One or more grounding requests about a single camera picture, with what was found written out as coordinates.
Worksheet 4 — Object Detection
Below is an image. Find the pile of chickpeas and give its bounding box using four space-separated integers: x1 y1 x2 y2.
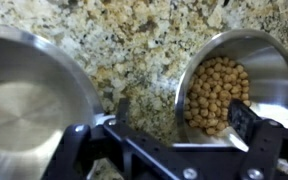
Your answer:
183 56 252 136

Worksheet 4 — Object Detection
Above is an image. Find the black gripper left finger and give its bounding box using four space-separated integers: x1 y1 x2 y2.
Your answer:
42 97 198 180

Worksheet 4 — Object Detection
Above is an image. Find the stainless steel bowl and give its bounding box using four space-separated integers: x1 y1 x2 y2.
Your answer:
174 28 288 148
0 22 106 180

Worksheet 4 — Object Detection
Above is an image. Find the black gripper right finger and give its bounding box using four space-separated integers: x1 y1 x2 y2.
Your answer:
226 98 288 180

